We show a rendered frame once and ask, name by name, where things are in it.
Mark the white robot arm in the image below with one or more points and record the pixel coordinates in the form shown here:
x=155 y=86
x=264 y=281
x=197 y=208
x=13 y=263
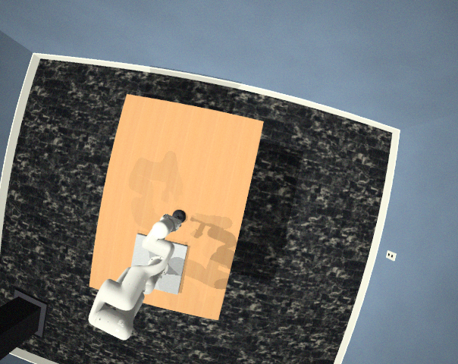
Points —
x=127 y=292

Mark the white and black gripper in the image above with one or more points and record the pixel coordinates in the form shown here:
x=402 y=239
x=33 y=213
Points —
x=177 y=222

